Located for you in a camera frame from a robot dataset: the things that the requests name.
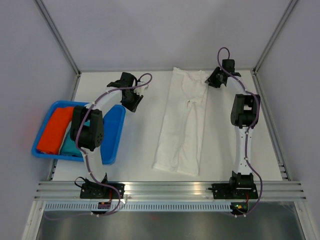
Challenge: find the white t-shirt with robot print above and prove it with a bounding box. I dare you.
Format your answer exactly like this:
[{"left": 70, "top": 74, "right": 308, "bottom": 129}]
[{"left": 153, "top": 67, "right": 209, "bottom": 176}]

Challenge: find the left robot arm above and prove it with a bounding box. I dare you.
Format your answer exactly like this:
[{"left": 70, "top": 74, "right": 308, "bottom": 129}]
[{"left": 70, "top": 72, "right": 150, "bottom": 198}]

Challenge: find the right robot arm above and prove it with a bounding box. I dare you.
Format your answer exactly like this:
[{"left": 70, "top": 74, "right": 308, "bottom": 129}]
[{"left": 205, "top": 59, "right": 261, "bottom": 198}]

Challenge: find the teal rolled t-shirt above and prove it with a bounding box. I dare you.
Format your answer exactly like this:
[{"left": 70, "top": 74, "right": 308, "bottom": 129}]
[{"left": 59, "top": 122, "right": 82, "bottom": 158}]

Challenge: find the orange rolled t-shirt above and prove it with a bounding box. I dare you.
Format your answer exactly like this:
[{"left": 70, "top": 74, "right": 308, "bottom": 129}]
[{"left": 36, "top": 106, "right": 74, "bottom": 155}]

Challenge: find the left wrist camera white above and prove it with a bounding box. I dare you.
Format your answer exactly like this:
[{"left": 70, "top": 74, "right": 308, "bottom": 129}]
[{"left": 134, "top": 81, "right": 149, "bottom": 96}]

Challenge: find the right aluminium frame post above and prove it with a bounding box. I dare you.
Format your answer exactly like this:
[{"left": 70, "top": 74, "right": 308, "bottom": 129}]
[{"left": 252, "top": 0, "right": 300, "bottom": 75}]

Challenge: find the aluminium frame post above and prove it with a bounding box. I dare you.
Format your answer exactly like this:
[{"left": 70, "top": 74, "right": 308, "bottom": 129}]
[
  {"left": 33, "top": 0, "right": 81, "bottom": 77},
  {"left": 252, "top": 0, "right": 300, "bottom": 75}
]

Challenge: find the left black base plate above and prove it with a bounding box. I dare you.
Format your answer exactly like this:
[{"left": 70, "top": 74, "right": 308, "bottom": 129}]
[{"left": 74, "top": 177, "right": 125, "bottom": 200}]

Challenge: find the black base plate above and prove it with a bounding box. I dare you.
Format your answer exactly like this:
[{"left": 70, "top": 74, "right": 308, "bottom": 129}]
[
  {"left": 74, "top": 177, "right": 125, "bottom": 200},
  {"left": 210, "top": 177, "right": 259, "bottom": 200}
]

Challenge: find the left aluminium frame post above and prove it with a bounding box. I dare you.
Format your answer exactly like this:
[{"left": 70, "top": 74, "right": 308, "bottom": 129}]
[{"left": 33, "top": 0, "right": 81, "bottom": 77}]

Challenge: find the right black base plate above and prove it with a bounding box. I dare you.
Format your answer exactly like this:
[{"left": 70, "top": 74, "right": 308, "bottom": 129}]
[{"left": 210, "top": 177, "right": 259, "bottom": 200}]

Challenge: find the aluminium mounting rail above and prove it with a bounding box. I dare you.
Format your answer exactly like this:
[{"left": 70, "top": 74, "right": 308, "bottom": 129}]
[{"left": 34, "top": 181, "right": 307, "bottom": 202}]

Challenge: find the white slotted cable duct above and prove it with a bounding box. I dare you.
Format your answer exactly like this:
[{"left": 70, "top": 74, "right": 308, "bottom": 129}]
[{"left": 44, "top": 201, "right": 231, "bottom": 212}]

